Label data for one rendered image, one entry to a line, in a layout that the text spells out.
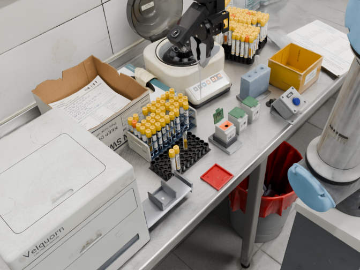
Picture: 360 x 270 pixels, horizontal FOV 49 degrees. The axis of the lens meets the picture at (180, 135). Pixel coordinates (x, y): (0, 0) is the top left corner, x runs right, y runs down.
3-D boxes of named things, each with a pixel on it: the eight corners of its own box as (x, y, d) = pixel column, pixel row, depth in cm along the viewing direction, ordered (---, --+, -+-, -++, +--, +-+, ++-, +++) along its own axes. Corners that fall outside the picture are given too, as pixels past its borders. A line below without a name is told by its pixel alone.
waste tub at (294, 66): (297, 98, 132) (302, 74, 124) (264, 82, 139) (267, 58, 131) (319, 79, 138) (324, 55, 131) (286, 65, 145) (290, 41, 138)
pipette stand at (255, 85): (251, 107, 130) (253, 84, 123) (235, 97, 134) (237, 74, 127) (271, 94, 134) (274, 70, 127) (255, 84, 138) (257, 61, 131)
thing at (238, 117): (238, 135, 122) (240, 119, 117) (226, 128, 124) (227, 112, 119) (246, 128, 123) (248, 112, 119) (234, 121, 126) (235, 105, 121)
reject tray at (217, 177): (218, 191, 107) (218, 189, 107) (200, 178, 111) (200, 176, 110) (233, 176, 111) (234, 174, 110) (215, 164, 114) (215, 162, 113)
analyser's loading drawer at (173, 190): (136, 242, 96) (133, 232, 92) (119, 226, 99) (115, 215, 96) (193, 191, 105) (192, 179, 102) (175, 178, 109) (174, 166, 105)
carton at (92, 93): (95, 169, 115) (83, 134, 105) (43, 124, 130) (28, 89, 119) (156, 124, 127) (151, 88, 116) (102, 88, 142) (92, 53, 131)
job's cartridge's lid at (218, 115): (214, 112, 111) (212, 112, 112) (215, 125, 114) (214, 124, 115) (223, 105, 113) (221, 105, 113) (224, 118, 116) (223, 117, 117)
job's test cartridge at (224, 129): (226, 147, 117) (226, 132, 112) (214, 139, 119) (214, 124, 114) (235, 140, 118) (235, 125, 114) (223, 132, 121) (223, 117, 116)
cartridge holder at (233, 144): (230, 155, 116) (230, 147, 113) (208, 140, 121) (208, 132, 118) (241, 145, 118) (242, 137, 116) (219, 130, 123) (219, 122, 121)
